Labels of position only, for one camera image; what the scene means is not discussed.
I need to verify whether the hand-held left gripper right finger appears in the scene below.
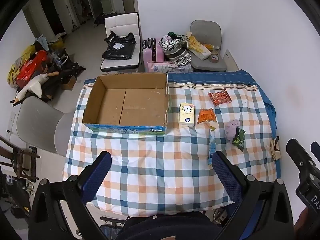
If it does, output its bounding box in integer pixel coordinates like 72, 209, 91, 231
211, 151, 294, 240

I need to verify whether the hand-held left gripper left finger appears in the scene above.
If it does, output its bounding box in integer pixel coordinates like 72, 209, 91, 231
29, 151, 113, 240

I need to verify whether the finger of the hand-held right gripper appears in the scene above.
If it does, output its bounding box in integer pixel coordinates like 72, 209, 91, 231
310, 141, 320, 161
286, 139, 320, 183

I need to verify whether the long blue white packet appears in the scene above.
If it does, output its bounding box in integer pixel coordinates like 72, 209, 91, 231
207, 126, 217, 165

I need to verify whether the green packet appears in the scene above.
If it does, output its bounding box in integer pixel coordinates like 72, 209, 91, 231
231, 127, 247, 153

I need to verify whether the purple soft cloth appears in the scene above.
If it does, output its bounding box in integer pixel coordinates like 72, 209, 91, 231
224, 119, 241, 143

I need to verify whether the orange snack packet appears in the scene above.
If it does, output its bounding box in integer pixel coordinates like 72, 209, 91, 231
197, 107, 216, 125

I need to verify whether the yellow white tissue pack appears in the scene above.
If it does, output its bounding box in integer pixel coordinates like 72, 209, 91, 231
179, 102, 195, 127

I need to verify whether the red wet wipe packet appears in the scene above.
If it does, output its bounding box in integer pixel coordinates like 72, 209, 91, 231
207, 87, 232, 107

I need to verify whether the tan flat object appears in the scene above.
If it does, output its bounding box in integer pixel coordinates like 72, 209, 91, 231
271, 136, 281, 161

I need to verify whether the checked blanket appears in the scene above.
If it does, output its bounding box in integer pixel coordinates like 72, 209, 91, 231
62, 70, 282, 217

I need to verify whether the grey shell chair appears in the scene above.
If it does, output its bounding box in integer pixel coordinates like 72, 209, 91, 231
16, 96, 75, 157

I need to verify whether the dark wooden chair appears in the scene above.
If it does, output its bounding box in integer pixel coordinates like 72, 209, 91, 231
0, 135, 40, 180

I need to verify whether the person's dark clothing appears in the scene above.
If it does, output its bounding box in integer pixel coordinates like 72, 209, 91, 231
120, 212, 223, 240

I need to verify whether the small brown cardboard box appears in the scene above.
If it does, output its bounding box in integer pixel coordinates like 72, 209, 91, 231
62, 76, 77, 90

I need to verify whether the white goose plush toy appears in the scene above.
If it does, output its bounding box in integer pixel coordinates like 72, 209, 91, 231
10, 71, 60, 104

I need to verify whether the white padded chair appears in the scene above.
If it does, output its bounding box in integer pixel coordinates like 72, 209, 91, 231
99, 12, 141, 72

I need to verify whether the white flat board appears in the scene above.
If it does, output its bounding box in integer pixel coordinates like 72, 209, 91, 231
223, 49, 239, 71

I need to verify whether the floral pink blue packet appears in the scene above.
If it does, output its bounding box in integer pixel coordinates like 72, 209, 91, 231
147, 61, 193, 73

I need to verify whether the red plastic bag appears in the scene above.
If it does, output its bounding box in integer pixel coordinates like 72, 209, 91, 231
16, 50, 48, 88

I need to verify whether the yellow white snack bag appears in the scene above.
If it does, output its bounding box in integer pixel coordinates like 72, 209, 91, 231
187, 31, 212, 60

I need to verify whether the black plastic bag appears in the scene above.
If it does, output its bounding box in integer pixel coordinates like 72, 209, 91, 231
102, 30, 137, 60

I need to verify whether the black white patterned bag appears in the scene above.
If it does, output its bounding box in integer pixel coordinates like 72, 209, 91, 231
159, 34, 192, 66

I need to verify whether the pink suitcase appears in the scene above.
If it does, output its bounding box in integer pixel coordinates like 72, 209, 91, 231
142, 38, 165, 72

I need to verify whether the yellow container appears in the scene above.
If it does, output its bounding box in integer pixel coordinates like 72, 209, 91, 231
49, 34, 67, 48

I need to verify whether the light blue bag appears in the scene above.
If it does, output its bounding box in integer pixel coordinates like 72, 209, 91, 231
36, 36, 49, 51

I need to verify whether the grey chair with round back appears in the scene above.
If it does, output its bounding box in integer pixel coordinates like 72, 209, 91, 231
187, 20, 227, 72

